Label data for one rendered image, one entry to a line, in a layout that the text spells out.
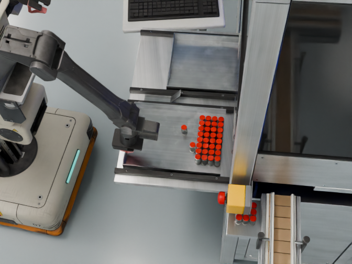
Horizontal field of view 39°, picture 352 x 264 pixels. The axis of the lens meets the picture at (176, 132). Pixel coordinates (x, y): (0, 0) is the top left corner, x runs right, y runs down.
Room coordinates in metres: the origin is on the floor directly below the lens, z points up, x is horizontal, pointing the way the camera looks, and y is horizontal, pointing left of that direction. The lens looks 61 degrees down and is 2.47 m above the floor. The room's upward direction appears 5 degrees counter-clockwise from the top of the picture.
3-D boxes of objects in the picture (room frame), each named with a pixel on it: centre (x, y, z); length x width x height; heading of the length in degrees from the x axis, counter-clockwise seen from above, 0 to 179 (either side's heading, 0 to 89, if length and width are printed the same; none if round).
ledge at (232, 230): (0.54, -0.21, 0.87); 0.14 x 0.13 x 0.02; 79
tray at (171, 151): (0.85, 0.00, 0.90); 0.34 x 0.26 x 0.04; 79
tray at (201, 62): (1.17, -0.17, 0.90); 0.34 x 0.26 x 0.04; 79
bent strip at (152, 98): (1.03, 0.04, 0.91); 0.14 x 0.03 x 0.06; 79
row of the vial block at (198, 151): (0.83, -0.08, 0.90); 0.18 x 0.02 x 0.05; 168
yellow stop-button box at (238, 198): (0.56, -0.18, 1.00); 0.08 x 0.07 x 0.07; 79
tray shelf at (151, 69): (1.01, -0.07, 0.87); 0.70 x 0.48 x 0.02; 169
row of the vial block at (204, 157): (0.83, -0.10, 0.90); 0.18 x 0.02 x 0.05; 169
